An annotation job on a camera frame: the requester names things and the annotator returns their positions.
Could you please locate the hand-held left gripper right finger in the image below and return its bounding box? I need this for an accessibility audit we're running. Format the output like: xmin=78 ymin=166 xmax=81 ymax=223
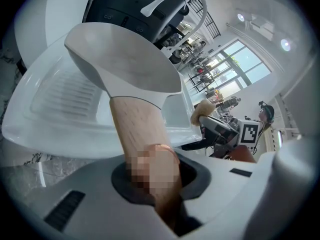
xmin=178 ymin=153 xmax=261 ymax=237

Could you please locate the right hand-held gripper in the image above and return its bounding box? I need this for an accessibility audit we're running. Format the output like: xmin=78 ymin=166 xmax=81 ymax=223
xmin=199 ymin=115 xmax=261 ymax=157

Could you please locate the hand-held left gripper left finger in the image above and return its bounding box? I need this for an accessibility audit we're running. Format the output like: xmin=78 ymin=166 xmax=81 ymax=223
xmin=32 ymin=158 xmax=176 ymax=240

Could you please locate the beige fibrous scrubber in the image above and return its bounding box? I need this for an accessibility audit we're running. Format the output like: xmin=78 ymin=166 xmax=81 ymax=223
xmin=190 ymin=99 xmax=216 ymax=128

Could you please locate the large white bowl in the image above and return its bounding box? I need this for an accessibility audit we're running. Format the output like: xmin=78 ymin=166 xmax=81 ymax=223
xmin=64 ymin=21 xmax=185 ymax=232

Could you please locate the person's right forearm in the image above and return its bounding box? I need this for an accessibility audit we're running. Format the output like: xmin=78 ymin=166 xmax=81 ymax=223
xmin=224 ymin=145 xmax=258 ymax=164

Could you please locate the large glass window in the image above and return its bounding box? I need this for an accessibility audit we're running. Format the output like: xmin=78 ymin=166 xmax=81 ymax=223
xmin=197 ymin=40 xmax=273 ymax=95

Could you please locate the white sink with washboard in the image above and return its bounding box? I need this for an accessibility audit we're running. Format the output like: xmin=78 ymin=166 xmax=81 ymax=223
xmin=1 ymin=30 xmax=205 ymax=160

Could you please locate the black balcony railing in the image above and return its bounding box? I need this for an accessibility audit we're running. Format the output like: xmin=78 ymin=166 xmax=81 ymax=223
xmin=187 ymin=0 xmax=222 ymax=39

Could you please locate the white arched faucet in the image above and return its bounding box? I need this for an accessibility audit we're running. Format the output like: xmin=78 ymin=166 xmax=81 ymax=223
xmin=140 ymin=0 xmax=209 ymax=58

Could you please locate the dark grey machine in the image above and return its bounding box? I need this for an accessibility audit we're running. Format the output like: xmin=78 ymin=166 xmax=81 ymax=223
xmin=84 ymin=0 xmax=200 ymax=43

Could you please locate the marble patterned counter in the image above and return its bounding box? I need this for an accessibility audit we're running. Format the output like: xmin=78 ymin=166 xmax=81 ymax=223
xmin=0 ymin=46 xmax=27 ymax=77

